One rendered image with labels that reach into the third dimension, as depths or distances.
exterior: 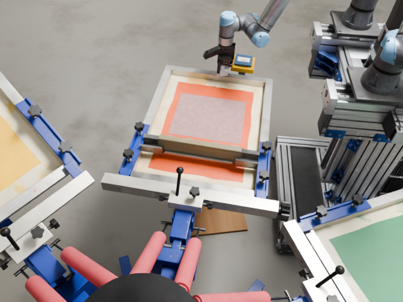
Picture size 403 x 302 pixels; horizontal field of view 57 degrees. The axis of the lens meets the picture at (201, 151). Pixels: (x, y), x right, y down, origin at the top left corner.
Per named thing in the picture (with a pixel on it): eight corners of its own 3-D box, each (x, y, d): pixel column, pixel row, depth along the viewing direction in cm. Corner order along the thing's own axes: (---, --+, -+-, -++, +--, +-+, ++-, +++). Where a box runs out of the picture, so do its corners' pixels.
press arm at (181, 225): (179, 202, 143) (179, 195, 139) (195, 205, 143) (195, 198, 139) (169, 242, 132) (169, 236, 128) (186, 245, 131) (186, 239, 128)
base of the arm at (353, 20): (367, 16, 192) (375, -3, 184) (374, 32, 182) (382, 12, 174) (338, 14, 192) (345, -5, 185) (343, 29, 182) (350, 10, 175)
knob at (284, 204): (271, 206, 145) (275, 195, 140) (286, 208, 145) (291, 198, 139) (271, 222, 140) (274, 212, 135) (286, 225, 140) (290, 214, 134)
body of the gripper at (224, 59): (232, 68, 190) (234, 48, 181) (215, 66, 191) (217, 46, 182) (233, 60, 195) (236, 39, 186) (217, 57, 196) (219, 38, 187)
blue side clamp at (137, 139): (140, 132, 175) (139, 121, 169) (150, 133, 174) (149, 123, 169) (120, 181, 155) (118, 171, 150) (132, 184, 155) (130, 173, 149)
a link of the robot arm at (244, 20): (261, 35, 180) (241, 38, 177) (252, 23, 186) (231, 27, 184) (264, 20, 174) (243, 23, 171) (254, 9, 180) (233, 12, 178)
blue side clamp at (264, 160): (257, 150, 170) (259, 139, 165) (268, 151, 170) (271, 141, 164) (252, 204, 150) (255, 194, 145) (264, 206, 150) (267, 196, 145)
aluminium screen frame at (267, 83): (166, 69, 205) (166, 64, 203) (271, 84, 200) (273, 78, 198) (122, 181, 154) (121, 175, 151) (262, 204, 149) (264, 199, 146)
